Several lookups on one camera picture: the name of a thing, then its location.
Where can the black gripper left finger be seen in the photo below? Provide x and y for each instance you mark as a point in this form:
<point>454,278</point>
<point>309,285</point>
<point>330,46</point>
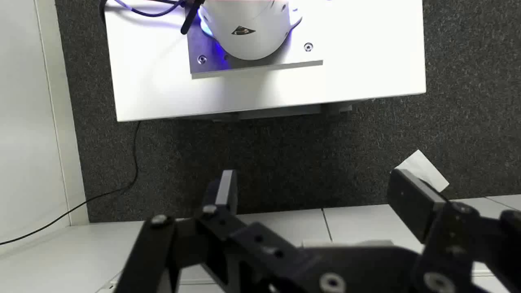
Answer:
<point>162,249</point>

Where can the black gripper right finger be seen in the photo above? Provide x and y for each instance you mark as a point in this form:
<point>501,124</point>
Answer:
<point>465,244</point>

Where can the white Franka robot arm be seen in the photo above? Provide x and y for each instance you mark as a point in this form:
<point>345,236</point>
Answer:
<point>249,26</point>

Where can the white paper sheet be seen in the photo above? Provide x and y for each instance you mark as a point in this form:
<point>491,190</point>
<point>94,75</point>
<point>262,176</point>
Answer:
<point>425,168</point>

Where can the white base cabinet unit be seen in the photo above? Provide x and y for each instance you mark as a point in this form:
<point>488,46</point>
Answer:
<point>358,221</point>

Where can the metal robot mounting plate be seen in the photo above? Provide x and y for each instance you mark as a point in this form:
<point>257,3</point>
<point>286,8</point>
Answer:
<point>293,57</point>

